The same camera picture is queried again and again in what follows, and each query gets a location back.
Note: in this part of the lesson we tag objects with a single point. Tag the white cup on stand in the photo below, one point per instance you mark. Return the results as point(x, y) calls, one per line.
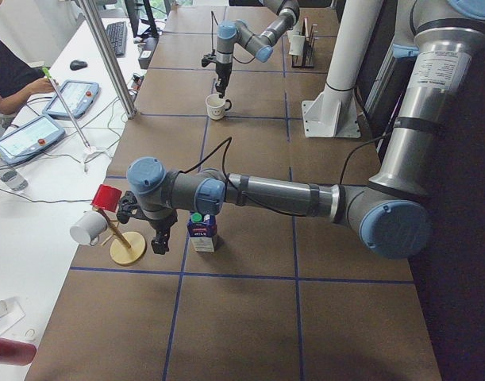
point(88, 228)

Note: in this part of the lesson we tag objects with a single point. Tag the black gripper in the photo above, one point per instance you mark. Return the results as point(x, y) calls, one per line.
point(221, 71)
point(165, 223)

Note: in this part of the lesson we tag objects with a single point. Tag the metal rod with green tip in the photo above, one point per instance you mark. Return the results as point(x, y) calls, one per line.
point(65, 106)

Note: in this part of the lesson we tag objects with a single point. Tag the clear water bottle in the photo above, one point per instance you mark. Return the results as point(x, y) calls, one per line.
point(11, 177)

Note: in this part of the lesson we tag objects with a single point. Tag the aluminium frame post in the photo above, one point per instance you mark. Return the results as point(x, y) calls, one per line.
point(98, 31)

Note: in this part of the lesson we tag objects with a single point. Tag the red bottle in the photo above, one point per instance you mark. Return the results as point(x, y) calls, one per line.
point(16, 352)

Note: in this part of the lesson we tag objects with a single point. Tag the white smiley mug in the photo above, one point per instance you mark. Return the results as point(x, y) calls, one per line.
point(216, 106)

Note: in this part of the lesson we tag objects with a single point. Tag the teach pendant tablet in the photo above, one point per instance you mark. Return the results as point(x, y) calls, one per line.
point(79, 96)
point(30, 139)

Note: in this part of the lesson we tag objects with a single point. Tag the wooden mug tree stand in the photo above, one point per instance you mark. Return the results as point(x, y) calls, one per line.
point(125, 248)

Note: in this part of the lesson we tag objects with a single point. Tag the far teach pendant tablet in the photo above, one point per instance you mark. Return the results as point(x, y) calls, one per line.
point(79, 96)

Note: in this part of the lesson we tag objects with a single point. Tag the black wire cup rack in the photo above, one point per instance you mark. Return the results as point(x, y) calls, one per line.
point(307, 29)

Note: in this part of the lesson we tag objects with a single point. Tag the black box with label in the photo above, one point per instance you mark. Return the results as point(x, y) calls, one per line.
point(145, 55)

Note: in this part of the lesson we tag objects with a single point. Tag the white cup on rack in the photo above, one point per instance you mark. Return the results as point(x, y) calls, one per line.
point(297, 43)

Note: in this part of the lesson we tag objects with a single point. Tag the black keyboard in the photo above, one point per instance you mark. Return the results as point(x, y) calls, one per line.
point(117, 35)

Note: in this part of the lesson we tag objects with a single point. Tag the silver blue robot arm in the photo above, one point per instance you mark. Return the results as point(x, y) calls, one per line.
point(388, 213)
point(260, 46)

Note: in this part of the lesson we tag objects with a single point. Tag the red cup on stand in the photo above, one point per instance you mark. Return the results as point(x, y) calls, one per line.
point(106, 198)

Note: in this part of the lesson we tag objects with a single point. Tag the person in black shirt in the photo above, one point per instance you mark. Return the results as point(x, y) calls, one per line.
point(18, 82)

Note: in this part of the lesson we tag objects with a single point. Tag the near teach pendant tablet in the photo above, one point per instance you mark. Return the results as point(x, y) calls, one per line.
point(30, 139)

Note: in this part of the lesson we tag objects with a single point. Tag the blue white milk carton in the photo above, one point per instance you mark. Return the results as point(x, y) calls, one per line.
point(202, 231)

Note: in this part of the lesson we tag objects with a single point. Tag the white column with base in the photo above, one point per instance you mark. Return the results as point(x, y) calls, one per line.
point(333, 112)

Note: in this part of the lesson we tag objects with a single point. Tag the black computer mouse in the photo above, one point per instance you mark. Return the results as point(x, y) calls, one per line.
point(76, 65)

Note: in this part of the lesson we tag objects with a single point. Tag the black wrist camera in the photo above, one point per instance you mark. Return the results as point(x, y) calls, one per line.
point(208, 59)
point(127, 207)

